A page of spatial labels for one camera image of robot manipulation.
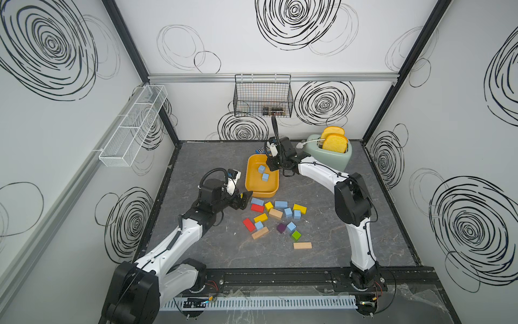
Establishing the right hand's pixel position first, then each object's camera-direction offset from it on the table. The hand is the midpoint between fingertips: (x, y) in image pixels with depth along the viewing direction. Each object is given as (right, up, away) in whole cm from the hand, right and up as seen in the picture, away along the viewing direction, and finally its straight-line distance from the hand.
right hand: (270, 160), depth 97 cm
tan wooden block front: (+13, -35, -14) cm, 40 cm away
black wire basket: (-3, +40, +27) cm, 49 cm away
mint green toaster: (+32, 0, -2) cm, 32 cm away
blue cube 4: (+12, -24, -8) cm, 28 cm away
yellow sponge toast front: (+31, +8, -3) cm, 32 cm away
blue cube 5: (-5, -28, -10) cm, 31 cm away
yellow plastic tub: (-8, -11, +8) cm, 16 cm away
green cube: (+10, -31, -14) cm, 36 cm away
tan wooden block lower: (-5, -31, -12) cm, 33 cm away
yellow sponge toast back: (+30, +14, -3) cm, 33 cm away
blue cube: (-4, -5, +6) cm, 8 cm away
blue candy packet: (-3, +3, -14) cm, 15 cm away
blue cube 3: (+8, -23, -8) cm, 26 cm away
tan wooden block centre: (+2, -24, -7) cm, 25 cm away
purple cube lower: (+4, -29, -10) cm, 31 cm away
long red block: (-9, -29, -9) cm, 32 cm away
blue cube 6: (+8, -28, -12) cm, 32 cm away
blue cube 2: (-2, -9, +5) cm, 10 cm away
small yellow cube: (-1, -21, -5) cm, 22 cm away
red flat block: (-5, -23, -4) cm, 23 cm away
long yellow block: (-4, -26, -7) cm, 27 cm away
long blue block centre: (+5, -21, -3) cm, 21 cm away
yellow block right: (+15, -22, -5) cm, 27 cm away
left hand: (-12, -11, -15) cm, 22 cm away
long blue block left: (-6, -20, -2) cm, 21 cm away
